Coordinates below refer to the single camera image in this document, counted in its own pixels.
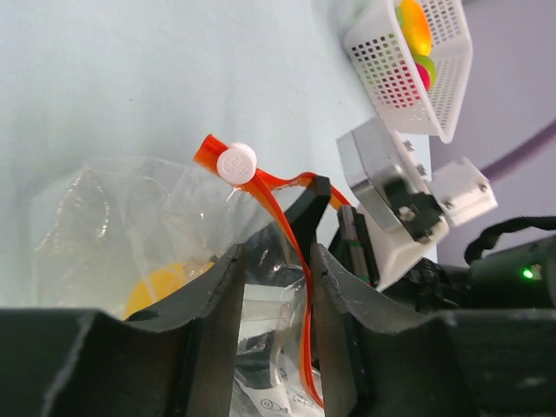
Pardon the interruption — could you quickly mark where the green fake pear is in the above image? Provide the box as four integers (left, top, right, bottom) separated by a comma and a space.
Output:
413, 55, 437, 91

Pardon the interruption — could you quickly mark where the white plastic basket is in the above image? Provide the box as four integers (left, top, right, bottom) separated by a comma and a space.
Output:
344, 1, 473, 143

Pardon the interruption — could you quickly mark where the orange fake mango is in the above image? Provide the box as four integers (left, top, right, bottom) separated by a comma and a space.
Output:
394, 0, 433, 56

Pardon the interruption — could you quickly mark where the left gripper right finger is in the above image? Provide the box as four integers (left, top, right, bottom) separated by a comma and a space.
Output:
311, 243, 555, 416

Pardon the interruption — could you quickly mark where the red fake apple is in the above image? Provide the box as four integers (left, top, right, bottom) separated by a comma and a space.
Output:
415, 63, 435, 91

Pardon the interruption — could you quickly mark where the clear zip top bag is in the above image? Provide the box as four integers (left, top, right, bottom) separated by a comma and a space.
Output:
31, 157, 323, 416

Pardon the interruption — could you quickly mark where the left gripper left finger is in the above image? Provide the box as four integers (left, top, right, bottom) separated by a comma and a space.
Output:
1, 245, 246, 416

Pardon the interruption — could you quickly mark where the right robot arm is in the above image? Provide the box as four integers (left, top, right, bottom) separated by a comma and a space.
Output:
295, 173, 555, 314

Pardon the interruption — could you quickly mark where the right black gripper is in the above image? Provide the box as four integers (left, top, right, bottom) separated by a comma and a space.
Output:
285, 175, 380, 287

